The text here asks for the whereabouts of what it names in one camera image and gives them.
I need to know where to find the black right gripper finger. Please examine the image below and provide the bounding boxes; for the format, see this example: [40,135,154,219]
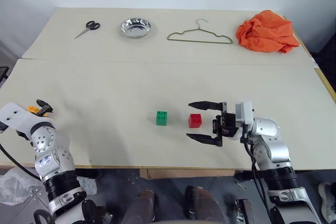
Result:
[186,132,219,147]
[188,101,222,111]

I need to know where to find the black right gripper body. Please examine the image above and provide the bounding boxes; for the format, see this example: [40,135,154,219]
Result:
[212,101,238,147]

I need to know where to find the red toy cube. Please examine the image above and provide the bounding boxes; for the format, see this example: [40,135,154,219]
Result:
[188,113,203,129]

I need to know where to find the green toy cube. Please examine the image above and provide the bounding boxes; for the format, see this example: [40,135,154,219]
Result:
[155,110,169,126]

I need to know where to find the dark rounded shape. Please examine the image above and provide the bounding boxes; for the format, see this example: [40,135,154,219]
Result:
[130,190,159,224]
[185,186,224,224]

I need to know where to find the clear plastic bag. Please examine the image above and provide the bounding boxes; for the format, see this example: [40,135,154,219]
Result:
[0,167,98,206]

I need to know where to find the crumpled orange cloth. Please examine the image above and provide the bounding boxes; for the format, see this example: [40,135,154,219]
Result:
[235,10,300,54]

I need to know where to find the shiny steel bowl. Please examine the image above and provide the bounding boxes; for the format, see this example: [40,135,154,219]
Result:
[120,17,152,39]

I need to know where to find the grey sneaker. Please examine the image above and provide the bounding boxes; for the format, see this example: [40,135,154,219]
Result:
[318,182,336,223]

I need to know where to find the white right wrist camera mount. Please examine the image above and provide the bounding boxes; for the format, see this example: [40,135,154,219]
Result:
[230,100,255,141]

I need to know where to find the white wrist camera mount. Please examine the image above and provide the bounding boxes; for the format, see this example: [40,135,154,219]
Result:
[0,102,55,141]
[230,100,255,141]

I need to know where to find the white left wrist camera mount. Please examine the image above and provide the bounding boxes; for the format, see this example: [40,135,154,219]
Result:
[0,102,55,141]

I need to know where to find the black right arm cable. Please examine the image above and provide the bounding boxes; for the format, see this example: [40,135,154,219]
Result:
[240,129,279,224]

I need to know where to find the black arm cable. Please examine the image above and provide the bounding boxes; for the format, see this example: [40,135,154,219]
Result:
[240,129,279,224]
[0,140,44,183]

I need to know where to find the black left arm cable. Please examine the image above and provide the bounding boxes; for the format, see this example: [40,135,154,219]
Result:
[0,140,44,183]

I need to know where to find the olive wire clothes hanger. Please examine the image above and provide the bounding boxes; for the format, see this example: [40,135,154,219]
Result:
[167,18,234,45]

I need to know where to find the black handled scissors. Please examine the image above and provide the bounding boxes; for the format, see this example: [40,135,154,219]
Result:
[74,20,101,39]

